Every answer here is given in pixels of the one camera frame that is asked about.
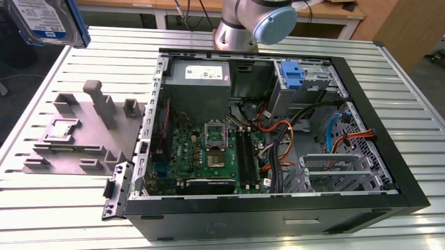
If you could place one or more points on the grey parts rack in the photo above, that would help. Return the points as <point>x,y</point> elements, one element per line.
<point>94,135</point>

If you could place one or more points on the silver CPU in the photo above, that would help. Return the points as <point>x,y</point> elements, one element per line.
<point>62,130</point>

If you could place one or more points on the green motherboard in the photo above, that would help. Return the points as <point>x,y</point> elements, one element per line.
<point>187,156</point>

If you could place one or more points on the green RAM stick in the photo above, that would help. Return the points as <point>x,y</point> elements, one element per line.
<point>78,149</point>

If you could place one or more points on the grey expansion card retainer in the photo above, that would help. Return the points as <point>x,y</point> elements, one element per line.
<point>119,187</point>

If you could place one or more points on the grey metal drive cage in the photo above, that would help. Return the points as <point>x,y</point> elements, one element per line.
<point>289,101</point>

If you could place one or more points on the grey metal disk bay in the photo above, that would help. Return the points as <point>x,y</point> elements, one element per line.
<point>330,156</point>

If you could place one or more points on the locking lever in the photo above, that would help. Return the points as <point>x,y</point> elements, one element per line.
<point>228,138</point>

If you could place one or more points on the black RAM slot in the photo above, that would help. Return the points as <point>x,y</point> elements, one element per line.
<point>242,159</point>
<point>250,159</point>

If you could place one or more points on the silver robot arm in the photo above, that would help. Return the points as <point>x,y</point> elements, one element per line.
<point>233,36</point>

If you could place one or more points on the black graphics card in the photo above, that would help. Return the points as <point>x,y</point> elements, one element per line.
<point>209,183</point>

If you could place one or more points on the wooden cabinet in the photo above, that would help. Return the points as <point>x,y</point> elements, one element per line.
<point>411,31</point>

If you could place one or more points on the office chair wheel base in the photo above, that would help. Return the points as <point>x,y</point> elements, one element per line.
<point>439,56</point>

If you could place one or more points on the blue plastic bay latch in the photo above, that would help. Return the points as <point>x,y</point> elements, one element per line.
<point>292,75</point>

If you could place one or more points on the hard disk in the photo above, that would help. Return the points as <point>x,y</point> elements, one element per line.
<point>44,23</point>

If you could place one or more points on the CPU socket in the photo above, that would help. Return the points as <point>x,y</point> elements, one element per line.
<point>218,160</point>

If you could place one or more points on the wooden desk white frame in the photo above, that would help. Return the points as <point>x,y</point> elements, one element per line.
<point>330,11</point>
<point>115,4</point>

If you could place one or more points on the grey power supply unit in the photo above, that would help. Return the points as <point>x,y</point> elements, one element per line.
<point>198,96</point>

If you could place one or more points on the black PC case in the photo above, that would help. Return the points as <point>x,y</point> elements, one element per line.
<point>244,221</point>

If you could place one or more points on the black chair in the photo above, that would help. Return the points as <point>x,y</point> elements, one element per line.
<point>18,56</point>

